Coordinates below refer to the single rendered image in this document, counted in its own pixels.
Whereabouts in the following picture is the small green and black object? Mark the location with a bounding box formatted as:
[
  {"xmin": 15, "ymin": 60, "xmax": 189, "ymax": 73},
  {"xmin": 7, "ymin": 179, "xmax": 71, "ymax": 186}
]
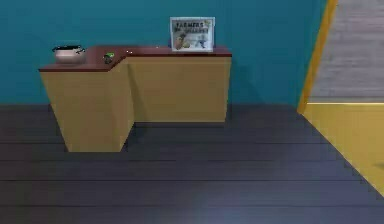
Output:
[{"xmin": 102, "ymin": 51, "xmax": 116, "ymax": 65}]

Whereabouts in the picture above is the white framed poster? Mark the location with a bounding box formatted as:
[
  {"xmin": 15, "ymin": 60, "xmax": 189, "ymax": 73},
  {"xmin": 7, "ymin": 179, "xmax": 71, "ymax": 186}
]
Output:
[{"xmin": 169, "ymin": 16, "xmax": 216, "ymax": 53}]

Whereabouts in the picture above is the tan counter with brown top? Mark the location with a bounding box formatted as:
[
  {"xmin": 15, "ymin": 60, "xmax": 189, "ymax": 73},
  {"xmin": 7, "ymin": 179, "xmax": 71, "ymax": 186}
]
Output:
[{"xmin": 38, "ymin": 45, "xmax": 233, "ymax": 154}]

